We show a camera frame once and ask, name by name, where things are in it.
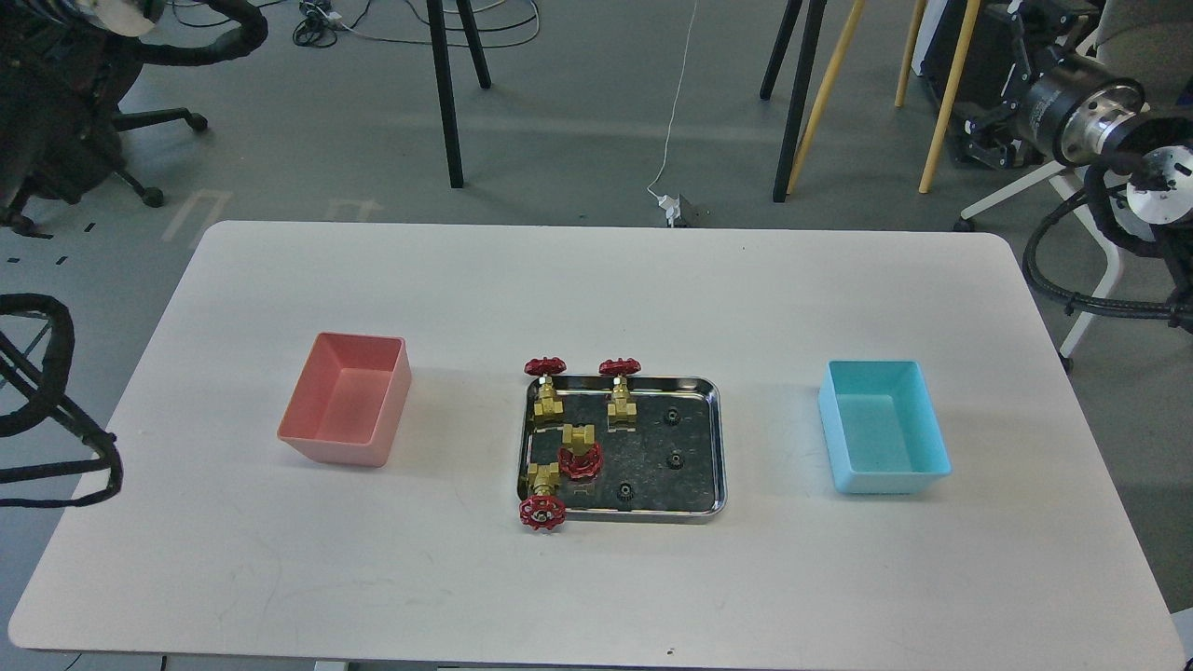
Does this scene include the wooden easel legs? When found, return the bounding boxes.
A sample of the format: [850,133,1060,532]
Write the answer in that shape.
[787,0,983,196]

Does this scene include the brass valve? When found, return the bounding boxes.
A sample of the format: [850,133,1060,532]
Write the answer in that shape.
[599,358,642,431]
[524,357,567,427]
[557,423,604,480]
[519,461,567,531]

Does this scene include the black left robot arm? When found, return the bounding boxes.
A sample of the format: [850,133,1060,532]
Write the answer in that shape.
[1,1,268,509]

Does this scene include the metal tray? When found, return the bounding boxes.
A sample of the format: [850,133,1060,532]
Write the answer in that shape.
[554,374,727,523]

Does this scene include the black floor cables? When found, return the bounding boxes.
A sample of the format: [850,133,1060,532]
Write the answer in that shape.
[168,0,542,50]

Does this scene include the black tripod legs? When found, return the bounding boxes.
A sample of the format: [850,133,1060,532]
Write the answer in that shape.
[426,1,493,187]
[759,1,828,203]

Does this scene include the black office chair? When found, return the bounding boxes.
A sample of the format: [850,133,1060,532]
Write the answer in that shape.
[0,56,210,239]

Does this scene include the blue plastic box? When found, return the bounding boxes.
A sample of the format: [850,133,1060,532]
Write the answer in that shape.
[818,361,952,494]

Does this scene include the pink plastic box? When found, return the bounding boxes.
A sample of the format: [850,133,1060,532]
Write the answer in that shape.
[276,332,413,468]

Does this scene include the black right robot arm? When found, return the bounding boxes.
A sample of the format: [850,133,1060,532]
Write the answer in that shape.
[966,1,1189,330]

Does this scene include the power plug adapter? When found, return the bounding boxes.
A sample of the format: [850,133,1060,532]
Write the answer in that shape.
[656,195,699,228]

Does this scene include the white cable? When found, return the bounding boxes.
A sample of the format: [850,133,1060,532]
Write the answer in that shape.
[648,0,700,201]

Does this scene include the black tripod legs right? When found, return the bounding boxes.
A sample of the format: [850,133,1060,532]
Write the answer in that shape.
[759,1,828,203]

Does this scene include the black tripod legs left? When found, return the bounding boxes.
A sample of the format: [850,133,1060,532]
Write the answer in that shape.
[426,1,493,187]

